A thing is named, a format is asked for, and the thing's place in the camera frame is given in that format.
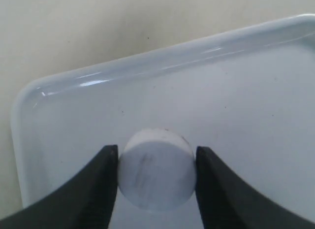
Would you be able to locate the white rectangular plastic tray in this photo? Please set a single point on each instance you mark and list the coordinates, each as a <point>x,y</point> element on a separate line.
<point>248,94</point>

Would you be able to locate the white bottle cap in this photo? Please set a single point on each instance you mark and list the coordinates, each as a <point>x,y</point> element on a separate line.
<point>157,170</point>

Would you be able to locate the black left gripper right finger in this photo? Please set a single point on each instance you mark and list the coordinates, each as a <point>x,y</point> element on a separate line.
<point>226,201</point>

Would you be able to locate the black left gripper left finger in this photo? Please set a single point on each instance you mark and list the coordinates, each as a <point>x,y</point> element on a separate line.
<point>86,201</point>

